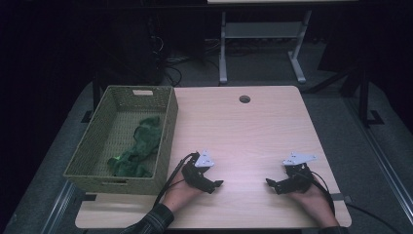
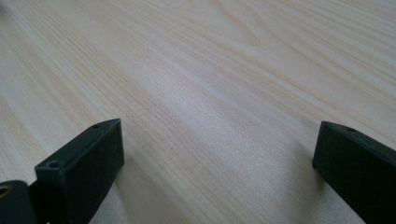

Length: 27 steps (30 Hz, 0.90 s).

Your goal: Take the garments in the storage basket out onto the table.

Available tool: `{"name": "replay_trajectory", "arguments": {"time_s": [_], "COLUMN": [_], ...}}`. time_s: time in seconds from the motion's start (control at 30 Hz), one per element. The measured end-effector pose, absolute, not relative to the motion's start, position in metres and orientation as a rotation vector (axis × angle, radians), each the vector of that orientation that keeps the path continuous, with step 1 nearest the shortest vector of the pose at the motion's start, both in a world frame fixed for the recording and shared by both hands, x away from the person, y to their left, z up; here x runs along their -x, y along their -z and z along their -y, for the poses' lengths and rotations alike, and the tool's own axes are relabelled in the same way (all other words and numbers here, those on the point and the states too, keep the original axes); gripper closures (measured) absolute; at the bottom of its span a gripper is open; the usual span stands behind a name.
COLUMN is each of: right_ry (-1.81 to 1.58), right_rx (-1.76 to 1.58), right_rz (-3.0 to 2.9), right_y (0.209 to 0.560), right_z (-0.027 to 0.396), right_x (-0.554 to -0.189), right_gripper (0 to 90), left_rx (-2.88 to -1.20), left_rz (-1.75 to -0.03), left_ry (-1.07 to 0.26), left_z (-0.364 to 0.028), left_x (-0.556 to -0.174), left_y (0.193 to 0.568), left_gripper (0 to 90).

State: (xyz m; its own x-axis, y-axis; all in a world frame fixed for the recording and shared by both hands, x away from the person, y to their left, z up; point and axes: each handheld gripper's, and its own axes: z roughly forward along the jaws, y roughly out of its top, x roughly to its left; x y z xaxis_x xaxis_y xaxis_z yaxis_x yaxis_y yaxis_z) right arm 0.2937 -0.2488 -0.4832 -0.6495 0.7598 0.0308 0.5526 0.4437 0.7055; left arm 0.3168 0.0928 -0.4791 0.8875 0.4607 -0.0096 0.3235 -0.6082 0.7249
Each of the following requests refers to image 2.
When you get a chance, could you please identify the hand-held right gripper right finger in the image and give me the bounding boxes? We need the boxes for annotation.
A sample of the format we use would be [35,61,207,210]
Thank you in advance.
[312,120,396,224]

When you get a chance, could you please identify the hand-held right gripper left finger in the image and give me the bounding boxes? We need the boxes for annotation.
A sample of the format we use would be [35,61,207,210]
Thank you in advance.
[29,118,125,224]

